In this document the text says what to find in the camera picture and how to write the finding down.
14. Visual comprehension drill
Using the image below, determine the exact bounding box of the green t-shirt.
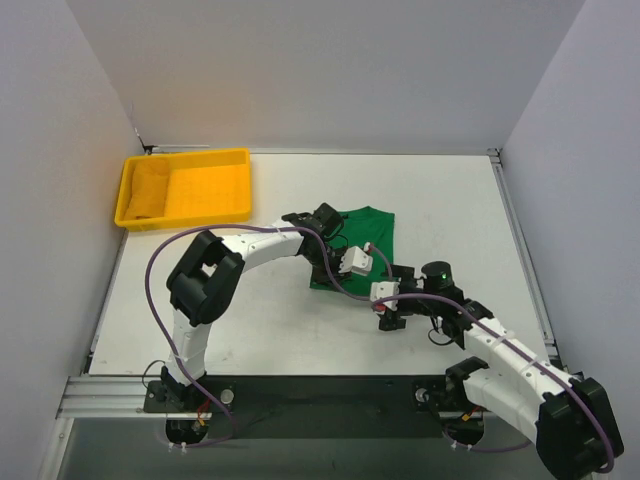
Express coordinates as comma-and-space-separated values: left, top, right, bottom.
330, 206, 395, 296

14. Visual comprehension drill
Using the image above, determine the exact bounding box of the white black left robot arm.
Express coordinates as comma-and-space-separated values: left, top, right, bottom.
161, 203, 346, 411

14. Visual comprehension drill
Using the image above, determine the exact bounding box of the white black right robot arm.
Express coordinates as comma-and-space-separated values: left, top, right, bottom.
370, 261, 624, 479

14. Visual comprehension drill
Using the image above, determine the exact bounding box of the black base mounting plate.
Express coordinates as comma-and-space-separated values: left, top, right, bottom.
143, 375, 481, 443

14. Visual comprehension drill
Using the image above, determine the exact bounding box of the yellow plastic bin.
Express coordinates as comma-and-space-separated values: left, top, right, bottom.
114, 148, 252, 232

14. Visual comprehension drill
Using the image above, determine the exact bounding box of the rolled yellow t-shirt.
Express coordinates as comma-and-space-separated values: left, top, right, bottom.
124, 158, 170, 220

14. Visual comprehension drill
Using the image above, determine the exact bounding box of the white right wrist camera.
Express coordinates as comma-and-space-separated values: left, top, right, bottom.
369, 281, 400, 312

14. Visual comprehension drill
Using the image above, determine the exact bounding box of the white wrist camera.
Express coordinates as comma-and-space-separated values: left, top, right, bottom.
339, 246, 373, 277
369, 281, 400, 312

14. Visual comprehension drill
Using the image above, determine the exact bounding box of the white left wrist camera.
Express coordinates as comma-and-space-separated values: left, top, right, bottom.
339, 246, 373, 277

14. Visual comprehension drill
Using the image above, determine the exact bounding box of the aluminium right side rail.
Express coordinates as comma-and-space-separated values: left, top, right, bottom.
487, 148, 566, 369

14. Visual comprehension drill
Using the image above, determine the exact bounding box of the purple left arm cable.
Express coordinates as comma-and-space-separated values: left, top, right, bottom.
144, 224, 396, 448

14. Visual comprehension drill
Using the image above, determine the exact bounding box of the aluminium front frame rail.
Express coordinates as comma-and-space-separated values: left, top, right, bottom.
54, 372, 594, 419

